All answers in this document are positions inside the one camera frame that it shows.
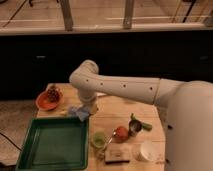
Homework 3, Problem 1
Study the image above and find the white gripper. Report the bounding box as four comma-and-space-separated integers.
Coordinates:
78, 90, 98, 114

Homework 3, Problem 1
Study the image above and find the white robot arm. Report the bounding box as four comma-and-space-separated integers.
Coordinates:
69, 60, 213, 171

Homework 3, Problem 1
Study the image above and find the green plastic tray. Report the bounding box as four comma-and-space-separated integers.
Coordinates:
15, 118, 89, 171

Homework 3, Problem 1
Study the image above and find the brown pinecone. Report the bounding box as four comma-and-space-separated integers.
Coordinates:
47, 86, 59, 102

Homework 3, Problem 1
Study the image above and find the orange bowl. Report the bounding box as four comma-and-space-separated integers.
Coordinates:
35, 91, 63, 111

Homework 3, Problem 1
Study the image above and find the green plastic cup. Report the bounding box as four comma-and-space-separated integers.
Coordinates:
91, 132, 106, 149

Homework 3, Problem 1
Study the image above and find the metal spoon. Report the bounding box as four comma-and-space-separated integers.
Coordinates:
99, 131, 116, 155

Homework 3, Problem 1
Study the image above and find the red tomato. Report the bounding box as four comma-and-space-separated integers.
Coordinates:
115, 126, 129, 143

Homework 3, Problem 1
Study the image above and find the brown wooden block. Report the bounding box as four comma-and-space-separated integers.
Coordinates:
104, 144, 131, 164

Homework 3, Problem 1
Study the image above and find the green vegetable toy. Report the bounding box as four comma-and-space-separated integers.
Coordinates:
130, 113, 153, 131

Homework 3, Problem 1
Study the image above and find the black cable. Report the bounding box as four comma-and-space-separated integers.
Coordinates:
0, 132, 22, 152

